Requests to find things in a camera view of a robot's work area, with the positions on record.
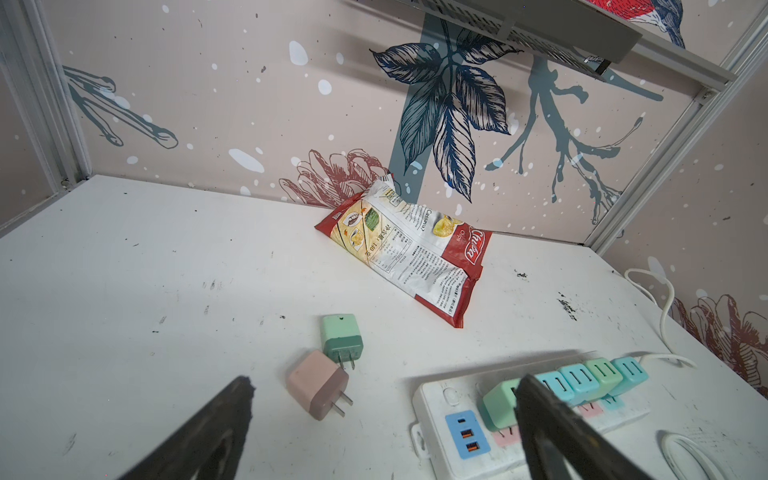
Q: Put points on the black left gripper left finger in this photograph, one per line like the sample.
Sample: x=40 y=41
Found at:
x=209 y=445

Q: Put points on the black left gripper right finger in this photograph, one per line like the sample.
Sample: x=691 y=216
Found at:
x=557 y=442

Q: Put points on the white multicolour power strip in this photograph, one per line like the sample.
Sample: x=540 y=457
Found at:
x=455 y=435

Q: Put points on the green plug adapter front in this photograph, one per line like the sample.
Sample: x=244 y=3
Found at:
x=500 y=405

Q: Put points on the light green plug adapter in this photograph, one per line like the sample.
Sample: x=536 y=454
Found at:
x=605 y=373

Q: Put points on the pink plug adapter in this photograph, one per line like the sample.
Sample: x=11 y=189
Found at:
x=318 y=385

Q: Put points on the red white chips bag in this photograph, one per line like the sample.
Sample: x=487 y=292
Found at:
x=432 y=257

